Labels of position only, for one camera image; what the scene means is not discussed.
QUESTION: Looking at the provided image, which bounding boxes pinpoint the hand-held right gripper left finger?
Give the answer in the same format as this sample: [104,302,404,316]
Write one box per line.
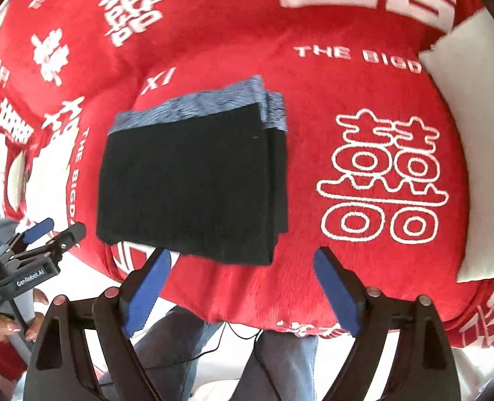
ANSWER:
[23,247,172,401]

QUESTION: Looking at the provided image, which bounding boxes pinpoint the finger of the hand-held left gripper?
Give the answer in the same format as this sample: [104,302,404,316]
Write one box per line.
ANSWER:
[13,222,87,260]
[4,217,56,256]

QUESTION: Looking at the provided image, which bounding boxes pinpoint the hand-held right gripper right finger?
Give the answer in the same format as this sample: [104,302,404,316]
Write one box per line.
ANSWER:
[314,246,460,401]

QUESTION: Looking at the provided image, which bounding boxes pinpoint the black pants with blue-grey waistband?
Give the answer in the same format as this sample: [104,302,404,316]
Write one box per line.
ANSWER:
[96,74,290,266]

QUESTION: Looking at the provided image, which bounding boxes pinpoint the person's left hand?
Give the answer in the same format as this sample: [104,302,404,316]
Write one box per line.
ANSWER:
[0,289,49,343]

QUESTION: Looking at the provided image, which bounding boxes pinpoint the person's left leg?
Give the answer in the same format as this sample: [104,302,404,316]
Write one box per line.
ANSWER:
[132,305,223,401]

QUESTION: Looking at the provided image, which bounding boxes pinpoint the person's leg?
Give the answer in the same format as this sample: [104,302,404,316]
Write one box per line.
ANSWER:
[132,305,223,401]
[242,330,319,401]

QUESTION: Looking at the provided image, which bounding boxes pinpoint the person's right leg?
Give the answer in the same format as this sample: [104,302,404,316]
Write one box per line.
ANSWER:
[242,330,319,401]

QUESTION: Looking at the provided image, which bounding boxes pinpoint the person's legs in jeans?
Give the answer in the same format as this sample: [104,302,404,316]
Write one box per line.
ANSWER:
[147,321,283,401]

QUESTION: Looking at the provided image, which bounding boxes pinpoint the red printed blanket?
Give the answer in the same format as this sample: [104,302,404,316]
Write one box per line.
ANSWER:
[0,0,494,349]

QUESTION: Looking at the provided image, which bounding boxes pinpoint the white pillow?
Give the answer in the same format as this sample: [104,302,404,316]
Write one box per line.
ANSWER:
[420,8,494,285]

